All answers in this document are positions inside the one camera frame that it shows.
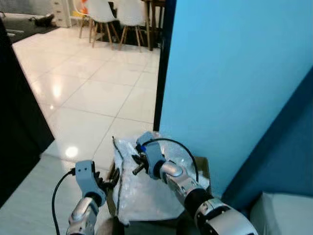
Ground dark floor rug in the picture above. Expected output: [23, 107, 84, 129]
[0, 17, 60, 44]

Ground white chair wooden legs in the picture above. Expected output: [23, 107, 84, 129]
[116, 0, 148, 51]
[86, 0, 119, 48]

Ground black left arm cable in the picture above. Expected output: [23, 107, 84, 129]
[51, 168, 78, 235]

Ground white drawer cabinet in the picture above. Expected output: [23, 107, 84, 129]
[51, 0, 72, 28]

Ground orange bag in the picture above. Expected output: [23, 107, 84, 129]
[77, 0, 89, 15]

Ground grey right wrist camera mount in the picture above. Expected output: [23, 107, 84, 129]
[136, 131, 166, 178]

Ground small black floor object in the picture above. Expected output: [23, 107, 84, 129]
[29, 14, 55, 28]

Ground black door frame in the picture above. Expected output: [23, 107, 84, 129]
[153, 0, 178, 132]

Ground black wardrobe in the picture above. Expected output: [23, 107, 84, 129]
[0, 20, 55, 209]

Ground blue upholstered headboard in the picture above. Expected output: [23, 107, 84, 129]
[222, 69, 313, 212]

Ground cream bed mattress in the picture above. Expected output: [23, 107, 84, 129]
[248, 192, 313, 235]

